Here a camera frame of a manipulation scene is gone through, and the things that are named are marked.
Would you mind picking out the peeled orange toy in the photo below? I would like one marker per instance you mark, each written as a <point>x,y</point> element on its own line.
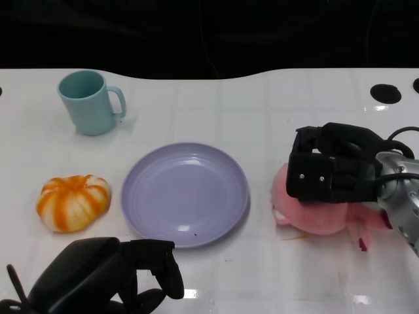
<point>73,202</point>

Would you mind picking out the teal plastic mug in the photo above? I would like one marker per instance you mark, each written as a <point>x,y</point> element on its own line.
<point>90,111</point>

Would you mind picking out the lilac plastic plate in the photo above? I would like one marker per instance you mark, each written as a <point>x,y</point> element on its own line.
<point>183,196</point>

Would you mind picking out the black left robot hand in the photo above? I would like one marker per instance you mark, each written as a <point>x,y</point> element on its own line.
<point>85,271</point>

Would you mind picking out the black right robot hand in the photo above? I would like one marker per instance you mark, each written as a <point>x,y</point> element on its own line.
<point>340,170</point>

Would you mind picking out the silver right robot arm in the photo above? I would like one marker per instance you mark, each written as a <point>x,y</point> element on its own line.
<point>402,196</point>

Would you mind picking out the pink plush doll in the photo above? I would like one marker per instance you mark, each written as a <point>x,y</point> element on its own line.
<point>311,219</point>

